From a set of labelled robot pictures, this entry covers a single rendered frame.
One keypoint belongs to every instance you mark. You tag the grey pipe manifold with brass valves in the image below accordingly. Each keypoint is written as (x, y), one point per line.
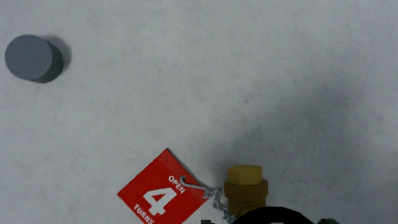
(246, 190)

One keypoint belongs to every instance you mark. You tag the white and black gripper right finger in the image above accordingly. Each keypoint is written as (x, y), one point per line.
(327, 221)

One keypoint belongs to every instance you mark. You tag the small grey cylinder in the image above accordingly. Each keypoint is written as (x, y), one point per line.
(32, 57)

